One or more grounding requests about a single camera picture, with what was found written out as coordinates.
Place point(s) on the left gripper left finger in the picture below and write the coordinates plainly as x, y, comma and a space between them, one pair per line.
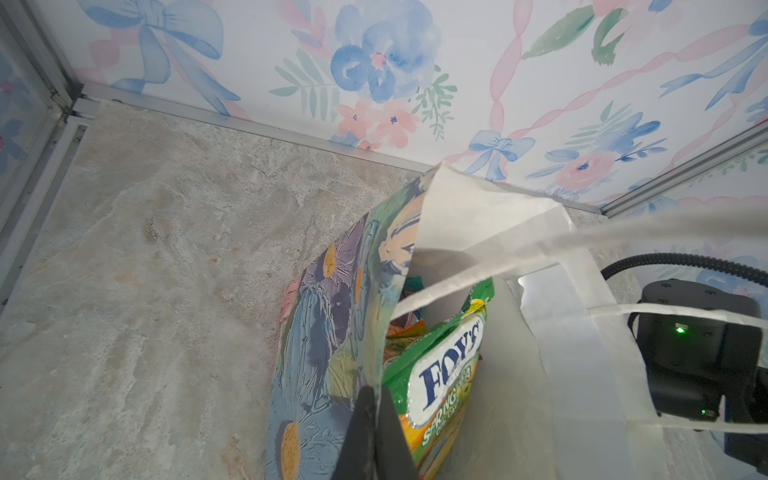
357, 456

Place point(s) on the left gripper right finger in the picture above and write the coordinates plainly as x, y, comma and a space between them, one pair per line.
393, 459

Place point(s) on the green lemon candy bag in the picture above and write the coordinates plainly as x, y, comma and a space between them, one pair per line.
430, 377

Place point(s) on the orange Fox's candy bag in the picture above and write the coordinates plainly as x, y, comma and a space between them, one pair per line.
406, 328

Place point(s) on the floral paper gift bag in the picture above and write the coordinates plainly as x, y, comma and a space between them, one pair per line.
561, 389

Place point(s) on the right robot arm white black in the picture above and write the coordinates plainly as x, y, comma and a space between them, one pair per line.
702, 369

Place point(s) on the right aluminium corner post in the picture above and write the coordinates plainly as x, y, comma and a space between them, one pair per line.
754, 137

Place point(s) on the aluminium corner post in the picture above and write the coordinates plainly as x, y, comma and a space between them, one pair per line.
28, 29
754, 137

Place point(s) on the left aluminium corner post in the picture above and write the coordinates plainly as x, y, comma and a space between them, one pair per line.
28, 29

